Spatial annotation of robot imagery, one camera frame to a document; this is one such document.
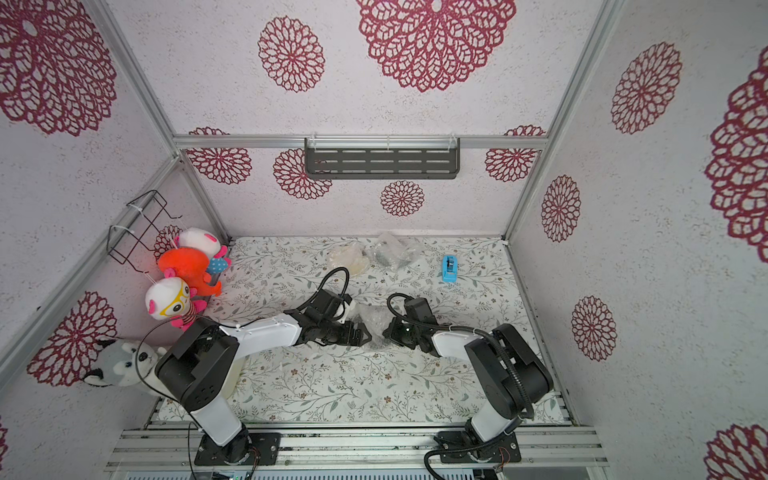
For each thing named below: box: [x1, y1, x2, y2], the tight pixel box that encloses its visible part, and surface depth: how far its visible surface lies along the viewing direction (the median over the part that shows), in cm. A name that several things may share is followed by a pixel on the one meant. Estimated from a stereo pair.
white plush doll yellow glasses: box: [145, 277, 208, 329], surface depth 82 cm
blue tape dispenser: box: [442, 255, 459, 283], surface depth 111 cm
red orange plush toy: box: [158, 247, 222, 297], surface depth 90 cm
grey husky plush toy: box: [83, 338, 167, 389], surface depth 71 cm
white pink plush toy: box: [174, 227, 232, 274], surface depth 97 cm
